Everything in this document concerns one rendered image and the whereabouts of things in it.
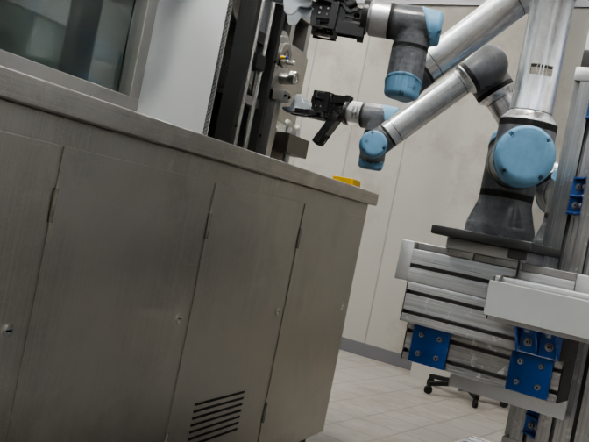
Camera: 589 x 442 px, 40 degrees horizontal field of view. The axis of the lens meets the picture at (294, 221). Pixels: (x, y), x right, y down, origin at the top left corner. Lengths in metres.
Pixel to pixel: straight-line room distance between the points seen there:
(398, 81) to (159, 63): 0.82
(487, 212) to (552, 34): 0.39
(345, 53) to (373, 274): 1.48
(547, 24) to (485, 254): 0.49
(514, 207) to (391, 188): 3.34
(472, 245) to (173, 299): 0.65
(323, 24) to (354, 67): 3.67
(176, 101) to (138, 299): 0.79
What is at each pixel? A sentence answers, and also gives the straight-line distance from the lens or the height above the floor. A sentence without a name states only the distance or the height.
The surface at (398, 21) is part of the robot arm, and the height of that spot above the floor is 1.21.
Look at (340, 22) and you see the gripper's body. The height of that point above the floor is 1.19.
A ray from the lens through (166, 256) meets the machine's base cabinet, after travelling 1.61.
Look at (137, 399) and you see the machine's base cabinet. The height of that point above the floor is 0.36.
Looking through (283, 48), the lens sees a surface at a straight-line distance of 2.47.
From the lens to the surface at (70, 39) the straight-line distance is 1.39.
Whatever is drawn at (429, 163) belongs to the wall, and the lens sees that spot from 5.00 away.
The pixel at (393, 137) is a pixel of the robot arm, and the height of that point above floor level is 1.04.
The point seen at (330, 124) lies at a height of 1.07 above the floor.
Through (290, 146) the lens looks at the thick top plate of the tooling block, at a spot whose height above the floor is 0.99.
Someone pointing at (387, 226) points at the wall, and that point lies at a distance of 5.06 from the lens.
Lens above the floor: 0.78
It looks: level
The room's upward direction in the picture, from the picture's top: 11 degrees clockwise
